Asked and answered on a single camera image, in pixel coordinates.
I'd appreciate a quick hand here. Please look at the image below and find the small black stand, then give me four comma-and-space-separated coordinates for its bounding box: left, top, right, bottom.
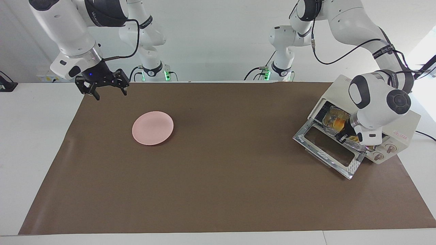
0, 70, 18, 93

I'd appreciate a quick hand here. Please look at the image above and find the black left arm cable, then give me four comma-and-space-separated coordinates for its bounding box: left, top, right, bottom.
290, 0, 424, 74

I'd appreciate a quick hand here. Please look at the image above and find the cream toaster oven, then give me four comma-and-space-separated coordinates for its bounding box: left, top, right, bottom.
308, 75, 422, 165

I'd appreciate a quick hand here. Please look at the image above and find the black tripod stand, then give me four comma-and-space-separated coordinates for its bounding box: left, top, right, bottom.
407, 54, 436, 82

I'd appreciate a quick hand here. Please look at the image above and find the pink round plate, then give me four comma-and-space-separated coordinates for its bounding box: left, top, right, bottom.
132, 111, 174, 146

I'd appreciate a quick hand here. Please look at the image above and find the glass oven door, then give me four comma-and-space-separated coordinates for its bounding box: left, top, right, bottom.
293, 124, 367, 180

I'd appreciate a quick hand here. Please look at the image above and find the black base cable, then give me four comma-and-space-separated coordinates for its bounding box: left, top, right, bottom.
243, 51, 276, 81
129, 66, 143, 82

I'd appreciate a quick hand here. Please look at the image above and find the black oven power cable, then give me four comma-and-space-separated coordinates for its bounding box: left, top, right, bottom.
415, 131, 436, 142

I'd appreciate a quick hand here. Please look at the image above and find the aluminium foil tray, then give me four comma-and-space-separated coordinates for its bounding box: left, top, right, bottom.
322, 105, 368, 152

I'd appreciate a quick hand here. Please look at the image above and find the sliced yellow bread loaf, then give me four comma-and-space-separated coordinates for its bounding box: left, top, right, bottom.
324, 106, 359, 143

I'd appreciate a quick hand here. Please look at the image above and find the white wall socket box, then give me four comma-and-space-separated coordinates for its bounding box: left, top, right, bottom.
36, 66, 57, 83

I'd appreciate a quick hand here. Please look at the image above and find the brown table mat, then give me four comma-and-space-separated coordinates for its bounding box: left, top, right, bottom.
19, 82, 436, 235

